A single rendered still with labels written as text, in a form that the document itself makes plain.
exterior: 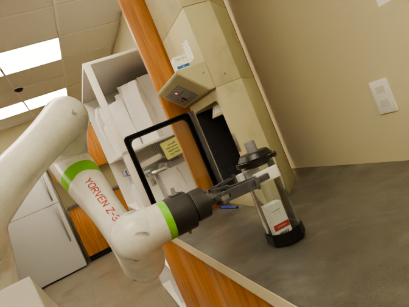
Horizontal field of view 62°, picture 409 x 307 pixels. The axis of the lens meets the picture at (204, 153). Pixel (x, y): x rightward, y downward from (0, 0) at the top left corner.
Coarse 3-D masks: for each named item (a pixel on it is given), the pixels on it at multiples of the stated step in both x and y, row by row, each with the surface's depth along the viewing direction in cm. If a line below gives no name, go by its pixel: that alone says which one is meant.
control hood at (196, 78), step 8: (200, 64) 120; (176, 72) 117; (184, 72) 118; (192, 72) 119; (200, 72) 120; (208, 72) 121; (168, 80) 128; (176, 80) 123; (184, 80) 120; (192, 80) 119; (200, 80) 119; (208, 80) 120; (168, 88) 133; (184, 88) 127; (192, 88) 125; (200, 88) 122; (208, 88) 120; (160, 96) 146; (200, 96) 130; (176, 104) 149
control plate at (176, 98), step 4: (176, 88) 130; (180, 88) 129; (172, 92) 135; (176, 92) 134; (180, 92) 132; (184, 92) 131; (188, 92) 129; (168, 96) 142; (172, 96) 140; (176, 96) 139; (180, 96) 137; (184, 96) 135; (188, 96) 134; (192, 96) 132; (196, 96) 131; (172, 100) 145; (176, 100) 143; (180, 100) 141; (188, 100) 138; (184, 104) 144
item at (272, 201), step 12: (264, 156) 83; (252, 168) 84; (264, 168) 83; (276, 180) 84; (252, 192) 86; (264, 192) 84; (276, 192) 84; (264, 204) 85; (276, 204) 84; (288, 204) 85; (264, 216) 86; (276, 216) 84; (288, 216) 84; (264, 228) 89; (276, 228) 85; (288, 228) 84
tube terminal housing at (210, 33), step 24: (192, 24) 120; (216, 24) 123; (168, 48) 146; (192, 48) 125; (216, 48) 122; (240, 48) 140; (216, 72) 122; (240, 72) 127; (216, 96) 123; (240, 96) 124; (240, 120) 123; (264, 120) 134; (240, 144) 123; (264, 144) 126; (288, 168) 142; (288, 192) 129
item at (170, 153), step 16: (176, 128) 148; (144, 144) 145; (160, 144) 146; (176, 144) 148; (192, 144) 149; (144, 160) 144; (160, 160) 146; (176, 160) 148; (192, 160) 149; (160, 176) 146; (176, 176) 147; (192, 176) 149; (208, 176) 151; (160, 192) 146
